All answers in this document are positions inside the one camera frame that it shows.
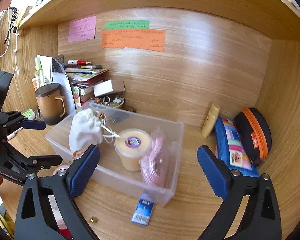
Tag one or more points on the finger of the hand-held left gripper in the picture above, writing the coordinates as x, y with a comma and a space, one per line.
45, 161
33, 124

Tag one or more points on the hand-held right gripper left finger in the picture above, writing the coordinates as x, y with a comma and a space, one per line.
86, 170

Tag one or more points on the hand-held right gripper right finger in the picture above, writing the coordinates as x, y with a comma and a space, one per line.
211, 170

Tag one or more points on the green white packet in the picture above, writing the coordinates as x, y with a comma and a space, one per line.
28, 114

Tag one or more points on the brown lidded mug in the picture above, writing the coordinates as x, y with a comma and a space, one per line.
47, 102

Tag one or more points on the blue patchwork pencil case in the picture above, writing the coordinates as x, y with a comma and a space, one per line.
230, 140

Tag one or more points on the yellow lidded plastic cup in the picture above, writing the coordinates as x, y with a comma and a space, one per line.
130, 160

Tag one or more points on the clear plastic storage box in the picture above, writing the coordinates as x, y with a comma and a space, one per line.
130, 182

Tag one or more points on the yellow tube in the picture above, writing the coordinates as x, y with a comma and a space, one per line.
211, 120

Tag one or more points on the small brass nut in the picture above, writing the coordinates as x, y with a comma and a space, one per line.
93, 220

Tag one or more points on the white red packet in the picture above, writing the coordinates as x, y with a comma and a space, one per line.
56, 212

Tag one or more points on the white curved file holder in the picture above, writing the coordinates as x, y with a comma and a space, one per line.
62, 80

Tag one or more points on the black orange zip case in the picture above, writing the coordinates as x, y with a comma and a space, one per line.
260, 130

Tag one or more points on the stack of books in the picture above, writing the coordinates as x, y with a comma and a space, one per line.
86, 80

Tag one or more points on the small blue packet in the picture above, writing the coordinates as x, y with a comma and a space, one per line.
142, 211

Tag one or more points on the box of keyrings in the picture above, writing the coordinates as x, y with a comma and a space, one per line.
110, 101

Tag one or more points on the red white pen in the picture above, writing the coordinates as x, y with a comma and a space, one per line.
77, 62

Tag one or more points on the white cardboard box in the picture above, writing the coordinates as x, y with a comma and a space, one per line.
107, 87

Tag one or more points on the pink sticky note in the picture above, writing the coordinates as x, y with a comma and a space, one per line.
82, 28

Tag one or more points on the orange sticky note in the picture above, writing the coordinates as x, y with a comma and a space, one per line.
132, 40

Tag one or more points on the green sticky note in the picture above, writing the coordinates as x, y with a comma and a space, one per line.
127, 25

